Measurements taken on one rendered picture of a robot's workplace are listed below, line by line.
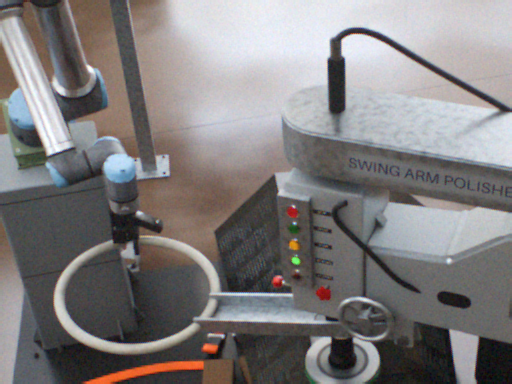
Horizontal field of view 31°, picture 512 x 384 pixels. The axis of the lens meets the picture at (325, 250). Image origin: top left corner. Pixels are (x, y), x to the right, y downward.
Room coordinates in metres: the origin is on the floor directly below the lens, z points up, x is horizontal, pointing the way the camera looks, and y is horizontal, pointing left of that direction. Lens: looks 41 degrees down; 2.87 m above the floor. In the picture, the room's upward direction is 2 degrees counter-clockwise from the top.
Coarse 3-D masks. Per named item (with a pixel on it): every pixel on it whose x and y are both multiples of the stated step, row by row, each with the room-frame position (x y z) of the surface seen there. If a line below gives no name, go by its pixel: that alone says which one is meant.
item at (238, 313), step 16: (224, 304) 2.00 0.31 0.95; (240, 304) 1.98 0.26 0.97; (256, 304) 1.96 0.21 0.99; (272, 304) 1.94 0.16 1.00; (288, 304) 1.92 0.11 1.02; (208, 320) 1.89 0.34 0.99; (224, 320) 1.88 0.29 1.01; (240, 320) 1.86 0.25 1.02; (256, 320) 1.84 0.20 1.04; (272, 320) 1.83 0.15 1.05; (288, 320) 1.81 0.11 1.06; (304, 320) 1.85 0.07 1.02; (320, 336) 1.77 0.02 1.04; (336, 336) 1.75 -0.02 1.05; (416, 336) 1.67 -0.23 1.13
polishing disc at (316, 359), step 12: (312, 348) 1.86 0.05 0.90; (324, 348) 1.86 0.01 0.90; (360, 348) 1.85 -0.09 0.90; (372, 348) 1.85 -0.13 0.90; (312, 360) 1.81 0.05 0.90; (324, 360) 1.81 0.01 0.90; (360, 360) 1.81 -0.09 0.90; (372, 360) 1.80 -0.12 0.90; (312, 372) 1.77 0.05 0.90; (324, 372) 1.76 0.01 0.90; (336, 372) 1.76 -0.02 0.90; (348, 372) 1.76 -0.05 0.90; (360, 372) 1.76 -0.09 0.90; (372, 372) 1.76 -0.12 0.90
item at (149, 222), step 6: (132, 216) 2.25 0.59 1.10; (138, 216) 2.27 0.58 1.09; (144, 216) 2.28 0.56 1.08; (150, 216) 2.29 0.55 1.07; (132, 222) 2.25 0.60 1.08; (138, 222) 2.25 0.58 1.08; (144, 222) 2.25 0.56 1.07; (150, 222) 2.26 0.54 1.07; (156, 222) 2.27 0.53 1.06; (162, 222) 2.29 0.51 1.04; (150, 228) 2.25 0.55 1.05; (156, 228) 2.26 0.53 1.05; (162, 228) 2.26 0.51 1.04
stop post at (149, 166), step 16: (112, 0) 4.02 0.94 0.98; (112, 16) 4.02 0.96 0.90; (128, 16) 4.03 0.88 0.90; (128, 32) 4.03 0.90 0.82; (128, 48) 4.02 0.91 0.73; (128, 64) 4.02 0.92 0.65; (128, 80) 4.02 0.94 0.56; (128, 96) 4.02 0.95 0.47; (144, 96) 4.04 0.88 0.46; (144, 112) 4.03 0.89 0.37; (144, 128) 4.02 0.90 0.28; (144, 144) 4.02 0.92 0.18; (144, 160) 4.02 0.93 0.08; (160, 160) 4.12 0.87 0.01; (144, 176) 3.98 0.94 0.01; (160, 176) 3.97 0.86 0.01
